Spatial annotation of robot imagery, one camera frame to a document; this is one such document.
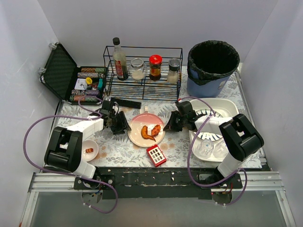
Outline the black poker chip case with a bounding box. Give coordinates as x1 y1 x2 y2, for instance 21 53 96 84
39 42 107 105

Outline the red tan poker chip stack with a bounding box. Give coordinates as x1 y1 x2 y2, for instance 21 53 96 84
81 67 107 73

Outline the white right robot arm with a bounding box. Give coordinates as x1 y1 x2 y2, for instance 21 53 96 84
163 98 264 187

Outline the blue bin with black bag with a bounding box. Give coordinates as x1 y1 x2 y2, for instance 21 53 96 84
187 40 240 98

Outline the red orange food piece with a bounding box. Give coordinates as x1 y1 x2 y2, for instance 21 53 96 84
151 124 161 137

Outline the teal card box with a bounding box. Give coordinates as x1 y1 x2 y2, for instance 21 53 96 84
97 79 103 90

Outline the clear plastic cup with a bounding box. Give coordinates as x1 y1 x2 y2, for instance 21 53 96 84
213 141 229 158
194 139 214 158

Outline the yellow dealer chip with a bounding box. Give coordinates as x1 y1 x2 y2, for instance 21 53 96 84
86 77 92 85

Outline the orange food slice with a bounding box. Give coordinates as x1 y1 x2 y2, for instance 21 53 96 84
141 125 156 141

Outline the red lid chili sauce jar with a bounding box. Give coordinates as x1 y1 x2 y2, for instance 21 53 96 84
149 54 162 81

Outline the white rectangular basin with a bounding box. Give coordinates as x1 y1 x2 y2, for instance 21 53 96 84
190 98 239 162

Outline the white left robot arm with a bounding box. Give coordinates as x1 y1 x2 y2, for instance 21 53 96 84
44 99 131 179

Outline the blue yellow poker chip stack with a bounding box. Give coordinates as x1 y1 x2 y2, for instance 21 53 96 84
71 89 99 96

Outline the blue striped white plate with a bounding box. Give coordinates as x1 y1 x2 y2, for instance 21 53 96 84
195 109 227 142

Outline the round glass jar with powder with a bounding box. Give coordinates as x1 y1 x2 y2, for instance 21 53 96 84
128 58 147 80

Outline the small white bowl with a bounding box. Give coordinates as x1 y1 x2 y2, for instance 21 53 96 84
82 140 98 162

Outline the dark sauce glass bottle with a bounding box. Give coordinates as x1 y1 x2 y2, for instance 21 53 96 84
113 37 128 81

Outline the red toy window block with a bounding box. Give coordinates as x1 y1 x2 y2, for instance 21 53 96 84
146 145 167 167

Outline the purple poker chip stack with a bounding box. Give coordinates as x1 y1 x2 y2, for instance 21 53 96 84
77 72 104 79

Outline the pink white plate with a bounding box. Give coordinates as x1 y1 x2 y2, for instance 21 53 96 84
128 113 165 148

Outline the glass salt grinder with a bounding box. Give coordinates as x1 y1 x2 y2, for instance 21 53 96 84
167 58 180 84

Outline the black rhinestone microphone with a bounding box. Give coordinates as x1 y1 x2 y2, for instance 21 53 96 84
104 96 142 109

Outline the small sausage piece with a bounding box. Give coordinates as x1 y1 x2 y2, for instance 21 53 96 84
85 148 94 153

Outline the black wire rack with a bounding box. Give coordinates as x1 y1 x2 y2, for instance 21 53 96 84
103 45 183 101

